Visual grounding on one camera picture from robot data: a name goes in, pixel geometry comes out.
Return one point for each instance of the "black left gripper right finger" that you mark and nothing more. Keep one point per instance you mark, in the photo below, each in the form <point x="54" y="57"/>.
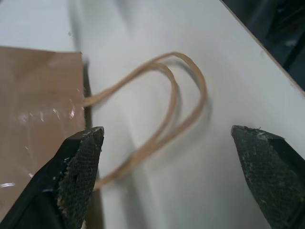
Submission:
<point x="269" y="171"/>

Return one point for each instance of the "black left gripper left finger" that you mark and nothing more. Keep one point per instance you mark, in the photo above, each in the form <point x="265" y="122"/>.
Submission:
<point x="69" y="176"/>

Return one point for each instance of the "brown paper bag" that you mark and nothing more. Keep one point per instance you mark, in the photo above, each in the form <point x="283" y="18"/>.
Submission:
<point x="40" y="100"/>

